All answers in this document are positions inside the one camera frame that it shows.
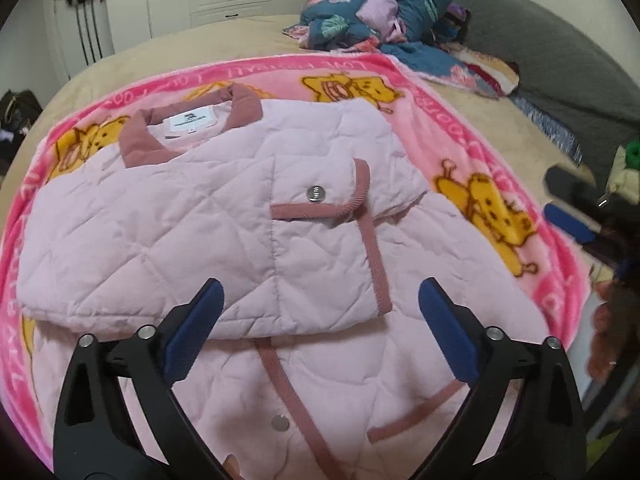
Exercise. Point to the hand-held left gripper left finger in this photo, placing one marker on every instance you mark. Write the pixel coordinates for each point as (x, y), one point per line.
(192, 332)

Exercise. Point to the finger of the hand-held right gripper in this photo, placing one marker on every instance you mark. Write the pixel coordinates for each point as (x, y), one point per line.
(570, 222)
(572, 185)

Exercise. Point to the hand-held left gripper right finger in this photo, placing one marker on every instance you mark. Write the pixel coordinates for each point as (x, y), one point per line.
(450, 335)

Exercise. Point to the pink quilted jacket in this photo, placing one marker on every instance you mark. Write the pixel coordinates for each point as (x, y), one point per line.
(200, 240)

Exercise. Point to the person's right hand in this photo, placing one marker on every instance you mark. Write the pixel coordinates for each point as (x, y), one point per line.
(607, 340)

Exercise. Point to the person's left hand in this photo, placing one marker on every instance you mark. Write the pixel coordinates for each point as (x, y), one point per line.
(231, 467)

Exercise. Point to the green cloth item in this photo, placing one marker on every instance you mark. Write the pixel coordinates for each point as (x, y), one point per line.
(627, 165)

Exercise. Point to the dark blue patterned pillow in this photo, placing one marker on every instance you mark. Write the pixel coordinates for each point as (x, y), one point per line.
(550, 130)

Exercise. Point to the pink printed blanket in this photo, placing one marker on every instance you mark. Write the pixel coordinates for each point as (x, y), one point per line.
(500, 220)

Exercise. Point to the grey padded headboard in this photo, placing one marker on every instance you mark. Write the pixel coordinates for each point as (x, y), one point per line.
(550, 60)

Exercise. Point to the blue flamingo print quilt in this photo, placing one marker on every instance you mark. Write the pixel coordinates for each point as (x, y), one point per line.
(360, 5)

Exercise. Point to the dark brown bag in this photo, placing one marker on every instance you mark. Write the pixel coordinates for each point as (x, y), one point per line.
(20, 110)

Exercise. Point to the bed with beige sheet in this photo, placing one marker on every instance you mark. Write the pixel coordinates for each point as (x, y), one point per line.
(200, 40)

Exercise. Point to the white door with hanging bags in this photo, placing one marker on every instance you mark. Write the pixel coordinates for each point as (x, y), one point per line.
(80, 15)

